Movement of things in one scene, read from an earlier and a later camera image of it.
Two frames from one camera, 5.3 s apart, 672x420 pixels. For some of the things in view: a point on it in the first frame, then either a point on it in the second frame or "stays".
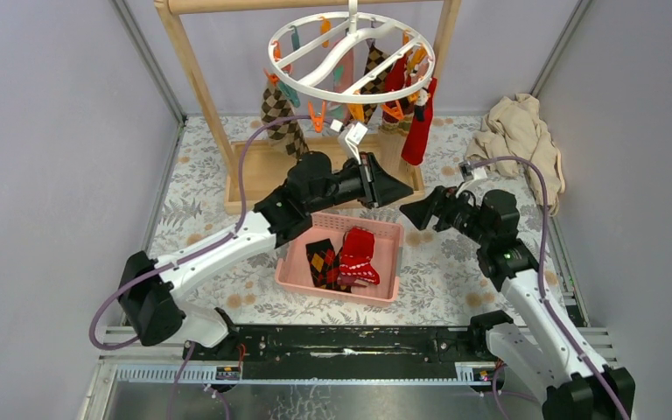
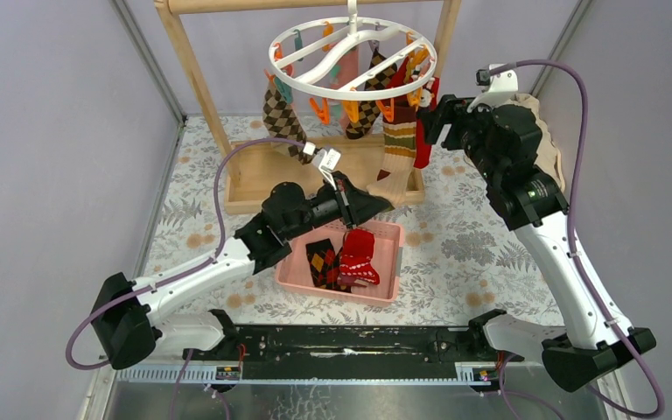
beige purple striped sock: x=352 y=281 stays
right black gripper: x=420 y=213 to x=451 y=109
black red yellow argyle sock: x=325 y=263 stays
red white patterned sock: x=359 y=247 stays
